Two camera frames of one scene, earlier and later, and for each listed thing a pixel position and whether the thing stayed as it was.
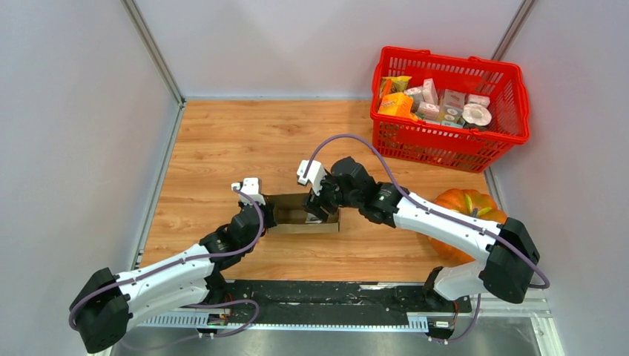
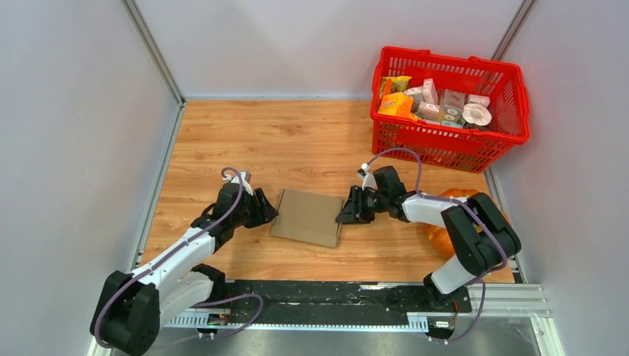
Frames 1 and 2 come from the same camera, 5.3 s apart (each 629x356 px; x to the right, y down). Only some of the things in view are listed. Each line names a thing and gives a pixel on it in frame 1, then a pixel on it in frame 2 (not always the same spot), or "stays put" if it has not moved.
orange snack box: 397,104 stays put
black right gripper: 314,202 → 354,213
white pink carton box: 430,93 stays put
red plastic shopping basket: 409,139 stays put
